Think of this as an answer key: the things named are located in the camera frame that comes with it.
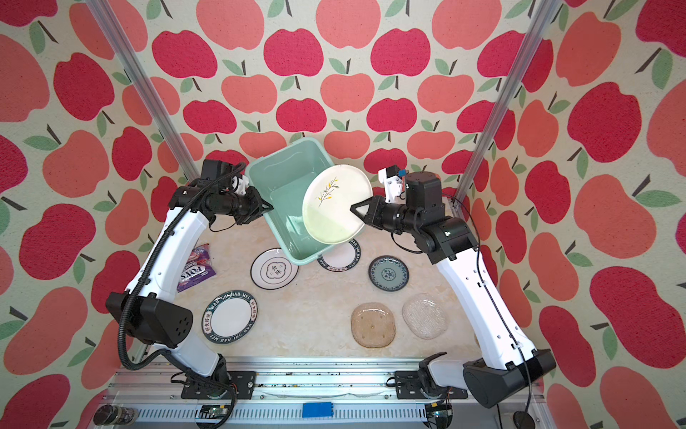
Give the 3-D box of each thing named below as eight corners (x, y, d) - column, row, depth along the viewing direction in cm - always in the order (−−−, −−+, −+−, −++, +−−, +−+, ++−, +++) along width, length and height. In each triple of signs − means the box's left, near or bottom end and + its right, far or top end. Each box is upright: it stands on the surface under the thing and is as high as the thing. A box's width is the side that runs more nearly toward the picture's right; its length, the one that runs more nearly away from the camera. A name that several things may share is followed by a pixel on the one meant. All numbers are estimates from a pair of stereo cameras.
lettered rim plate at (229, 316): (196, 343, 84) (193, 341, 82) (213, 292, 95) (211, 290, 93) (251, 343, 84) (249, 341, 82) (262, 292, 95) (260, 290, 93)
